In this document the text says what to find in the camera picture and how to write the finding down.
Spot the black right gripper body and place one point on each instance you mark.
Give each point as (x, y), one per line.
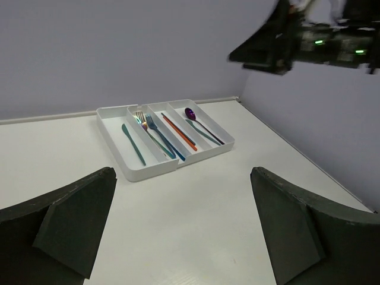
(287, 36)

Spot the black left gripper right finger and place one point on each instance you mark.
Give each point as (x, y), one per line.
(311, 239)

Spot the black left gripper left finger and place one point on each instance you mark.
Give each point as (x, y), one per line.
(54, 238)

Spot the purple metal spoon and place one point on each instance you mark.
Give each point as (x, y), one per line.
(191, 115)

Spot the teal metal spoon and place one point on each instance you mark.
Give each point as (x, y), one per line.
(201, 132)

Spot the orange chopstick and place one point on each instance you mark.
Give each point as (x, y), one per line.
(193, 147)

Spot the blue metal fork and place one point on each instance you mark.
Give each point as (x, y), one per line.
(160, 136)
(169, 145)

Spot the dark chopstick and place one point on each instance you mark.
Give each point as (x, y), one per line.
(178, 130)

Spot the white plastic cutlery tray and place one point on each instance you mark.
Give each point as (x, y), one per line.
(162, 148)

